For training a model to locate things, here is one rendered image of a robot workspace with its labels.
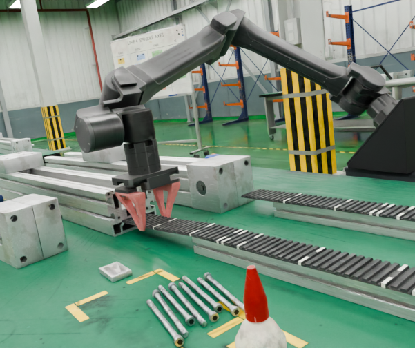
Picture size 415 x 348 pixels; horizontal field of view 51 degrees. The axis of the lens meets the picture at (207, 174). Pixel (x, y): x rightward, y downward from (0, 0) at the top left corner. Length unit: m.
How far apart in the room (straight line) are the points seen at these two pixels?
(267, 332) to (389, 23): 9.13
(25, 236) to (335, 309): 0.50
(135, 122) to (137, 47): 6.32
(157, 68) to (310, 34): 3.36
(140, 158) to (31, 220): 0.21
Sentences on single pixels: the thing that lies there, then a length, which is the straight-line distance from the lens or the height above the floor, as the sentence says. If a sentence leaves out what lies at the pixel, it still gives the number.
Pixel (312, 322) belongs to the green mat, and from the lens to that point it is 0.47.
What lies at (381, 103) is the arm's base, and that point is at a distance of 1.15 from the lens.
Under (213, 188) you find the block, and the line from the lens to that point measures 0.85.
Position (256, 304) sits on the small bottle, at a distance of 0.31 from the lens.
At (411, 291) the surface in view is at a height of 0.81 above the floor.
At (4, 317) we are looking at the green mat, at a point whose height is 0.78.
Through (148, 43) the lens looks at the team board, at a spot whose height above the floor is 1.79.
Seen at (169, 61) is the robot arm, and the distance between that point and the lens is 0.88.
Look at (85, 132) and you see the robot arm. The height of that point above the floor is 0.98.
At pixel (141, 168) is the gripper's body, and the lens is 0.73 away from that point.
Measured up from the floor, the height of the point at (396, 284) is 0.81.
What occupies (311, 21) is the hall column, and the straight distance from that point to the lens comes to 4.18.
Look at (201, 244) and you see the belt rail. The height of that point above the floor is 0.79.
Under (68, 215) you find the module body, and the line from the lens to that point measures 0.99.
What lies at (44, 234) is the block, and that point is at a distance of 0.78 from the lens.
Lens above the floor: 1.02
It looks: 11 degrees down
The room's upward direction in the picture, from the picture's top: 8 degrees counter-clockwise
